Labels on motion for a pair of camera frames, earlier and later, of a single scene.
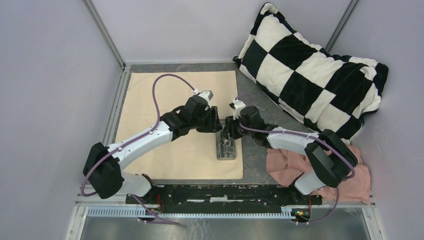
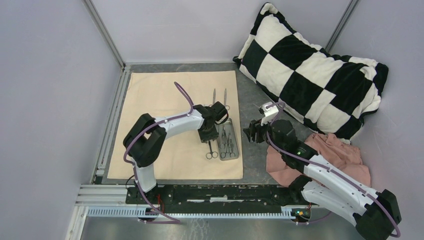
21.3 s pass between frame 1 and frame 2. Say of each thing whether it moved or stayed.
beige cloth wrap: stayed
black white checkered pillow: stayed
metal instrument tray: stayed
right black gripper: moved
